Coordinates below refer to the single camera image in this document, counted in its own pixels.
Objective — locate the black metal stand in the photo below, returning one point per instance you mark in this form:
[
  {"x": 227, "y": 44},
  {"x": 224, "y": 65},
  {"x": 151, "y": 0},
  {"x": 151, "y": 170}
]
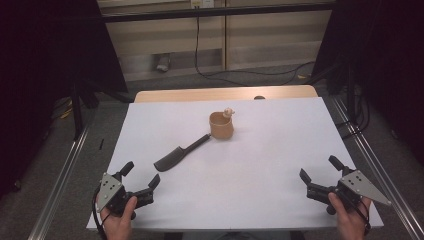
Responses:
[
  {"x": 350, "y": 96},
  {"x": 77, "y": 110}
]

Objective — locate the white table sheet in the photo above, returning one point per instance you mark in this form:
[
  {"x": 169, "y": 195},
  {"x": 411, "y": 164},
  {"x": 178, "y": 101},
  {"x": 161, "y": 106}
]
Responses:
[{"x": 240, "y": 186}]

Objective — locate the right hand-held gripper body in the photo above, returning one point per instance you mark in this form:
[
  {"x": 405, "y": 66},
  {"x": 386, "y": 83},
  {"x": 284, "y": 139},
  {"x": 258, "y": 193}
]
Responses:
[{"x": 358, "y": 185}]

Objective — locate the black horizontal bar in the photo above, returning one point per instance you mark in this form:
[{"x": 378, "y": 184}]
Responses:
[{"x": 216, "y": 12}]

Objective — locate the aluminium rail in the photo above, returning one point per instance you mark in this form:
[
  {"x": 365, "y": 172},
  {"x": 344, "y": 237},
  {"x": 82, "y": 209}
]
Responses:
[
  {"x": 56, "y": 190},
  {"x": 383, "y": 173}
]

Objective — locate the person's right hand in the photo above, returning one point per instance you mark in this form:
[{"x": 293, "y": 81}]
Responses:
[{"x": 351, "y": 226}]

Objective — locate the small black floor scrap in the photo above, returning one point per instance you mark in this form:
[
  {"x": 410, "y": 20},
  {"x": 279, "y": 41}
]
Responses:
[{"x": 101, "y": 144}]

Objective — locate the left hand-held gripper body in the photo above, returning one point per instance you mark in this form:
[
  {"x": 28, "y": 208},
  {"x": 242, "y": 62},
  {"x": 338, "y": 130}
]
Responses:
[{"x": 113, "y": 196}]

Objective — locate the tan cup with figure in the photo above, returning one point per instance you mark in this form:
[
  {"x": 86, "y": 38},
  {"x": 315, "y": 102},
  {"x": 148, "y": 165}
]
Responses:
[{"x": 220, "y": 128}]

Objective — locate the person's left hand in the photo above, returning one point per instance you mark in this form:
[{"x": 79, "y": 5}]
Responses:
[{"x": 120, "y": 226}]

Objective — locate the white wall socket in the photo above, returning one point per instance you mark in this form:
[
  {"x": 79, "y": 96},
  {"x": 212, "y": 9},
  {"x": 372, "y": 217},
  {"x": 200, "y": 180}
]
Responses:
[{"x": 202, "y": 3}]

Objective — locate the black comb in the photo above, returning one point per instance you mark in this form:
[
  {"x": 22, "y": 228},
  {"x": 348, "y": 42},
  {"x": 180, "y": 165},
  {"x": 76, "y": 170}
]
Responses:
[{"x": 175, "y": 156}]

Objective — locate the dark curtain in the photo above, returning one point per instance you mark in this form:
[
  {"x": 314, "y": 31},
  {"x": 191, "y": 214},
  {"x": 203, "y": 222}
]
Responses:
[
  {"x": 46, "y": 66},
  {"x": 386, "y": 60}
]

